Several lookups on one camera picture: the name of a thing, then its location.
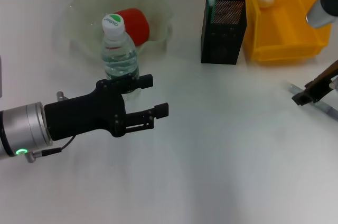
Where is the yellow plastic storage bin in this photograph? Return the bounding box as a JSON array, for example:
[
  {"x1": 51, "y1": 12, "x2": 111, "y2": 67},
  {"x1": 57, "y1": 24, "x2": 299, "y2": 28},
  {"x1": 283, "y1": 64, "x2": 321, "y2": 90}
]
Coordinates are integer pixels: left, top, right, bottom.
[{"x1": 232, "y1": 0, "x2": 332, "y2": 65}]

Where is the grey glitter pen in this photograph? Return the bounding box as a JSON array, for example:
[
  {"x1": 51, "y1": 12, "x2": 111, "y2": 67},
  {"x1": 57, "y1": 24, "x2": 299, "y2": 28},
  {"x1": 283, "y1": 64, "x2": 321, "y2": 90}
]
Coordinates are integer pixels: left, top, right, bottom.
[{"x1": 287, "y1": 82, "x2": 338, "y2": 120}]

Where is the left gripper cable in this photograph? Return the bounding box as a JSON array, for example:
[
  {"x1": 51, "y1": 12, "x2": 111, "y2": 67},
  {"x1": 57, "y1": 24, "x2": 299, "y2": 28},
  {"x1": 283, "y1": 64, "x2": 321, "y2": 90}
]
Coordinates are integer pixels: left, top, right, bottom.
[{"x1": 25, "y1": 135, "x2": 76, "y2": 164}]

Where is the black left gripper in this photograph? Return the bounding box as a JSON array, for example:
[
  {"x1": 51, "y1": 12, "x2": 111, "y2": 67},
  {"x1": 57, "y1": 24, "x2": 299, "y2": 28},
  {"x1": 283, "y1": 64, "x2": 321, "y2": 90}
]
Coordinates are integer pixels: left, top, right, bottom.
[{"x1": 44, "y1": 73, "x2": 170, "y2": 142}]

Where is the clear water bottle green label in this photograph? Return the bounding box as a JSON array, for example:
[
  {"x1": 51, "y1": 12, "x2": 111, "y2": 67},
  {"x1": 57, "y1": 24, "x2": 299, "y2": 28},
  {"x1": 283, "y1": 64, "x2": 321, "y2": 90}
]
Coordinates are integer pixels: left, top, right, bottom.
[{"x1": 101, "y1": 14, "x2": 140, "y2": 101}]

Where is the red-orange knitted toy orange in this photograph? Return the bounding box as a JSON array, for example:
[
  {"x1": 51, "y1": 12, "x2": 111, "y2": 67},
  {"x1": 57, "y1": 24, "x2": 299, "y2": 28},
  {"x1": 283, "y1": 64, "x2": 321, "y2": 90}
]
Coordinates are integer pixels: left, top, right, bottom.
[{"x1": 115, "y1": 8, "x2": 151, "y2": 46}]

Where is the black mesh pen holder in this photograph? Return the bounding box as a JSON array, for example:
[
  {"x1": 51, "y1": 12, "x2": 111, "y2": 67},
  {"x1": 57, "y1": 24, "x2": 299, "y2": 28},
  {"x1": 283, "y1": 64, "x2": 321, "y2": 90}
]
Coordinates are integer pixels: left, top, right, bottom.
[{"x1": 200, "y1": 0, "x2": 248, "y2": 65}]

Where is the translucent green fruit plate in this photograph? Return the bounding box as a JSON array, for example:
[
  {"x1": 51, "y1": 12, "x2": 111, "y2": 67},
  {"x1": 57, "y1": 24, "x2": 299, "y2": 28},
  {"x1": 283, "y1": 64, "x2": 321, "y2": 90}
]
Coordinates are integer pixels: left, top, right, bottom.
[{"x1": 66, "y1": 0, "x2": 175, "y2": 59}]

